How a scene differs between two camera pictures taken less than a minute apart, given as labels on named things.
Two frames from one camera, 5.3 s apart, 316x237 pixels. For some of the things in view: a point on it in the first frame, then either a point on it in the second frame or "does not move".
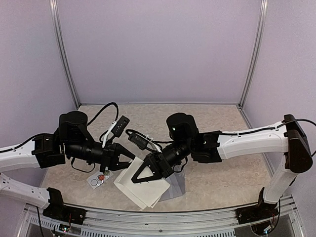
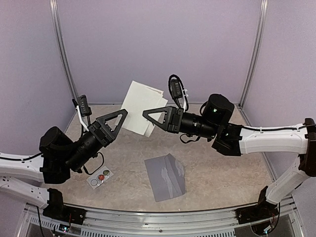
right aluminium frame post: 261,25 does not move
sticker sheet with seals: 95,180 does not move
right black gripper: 159,163 -> 172,113
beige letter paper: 146,194 -> 139,98
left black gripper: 109,157 -> 95,127
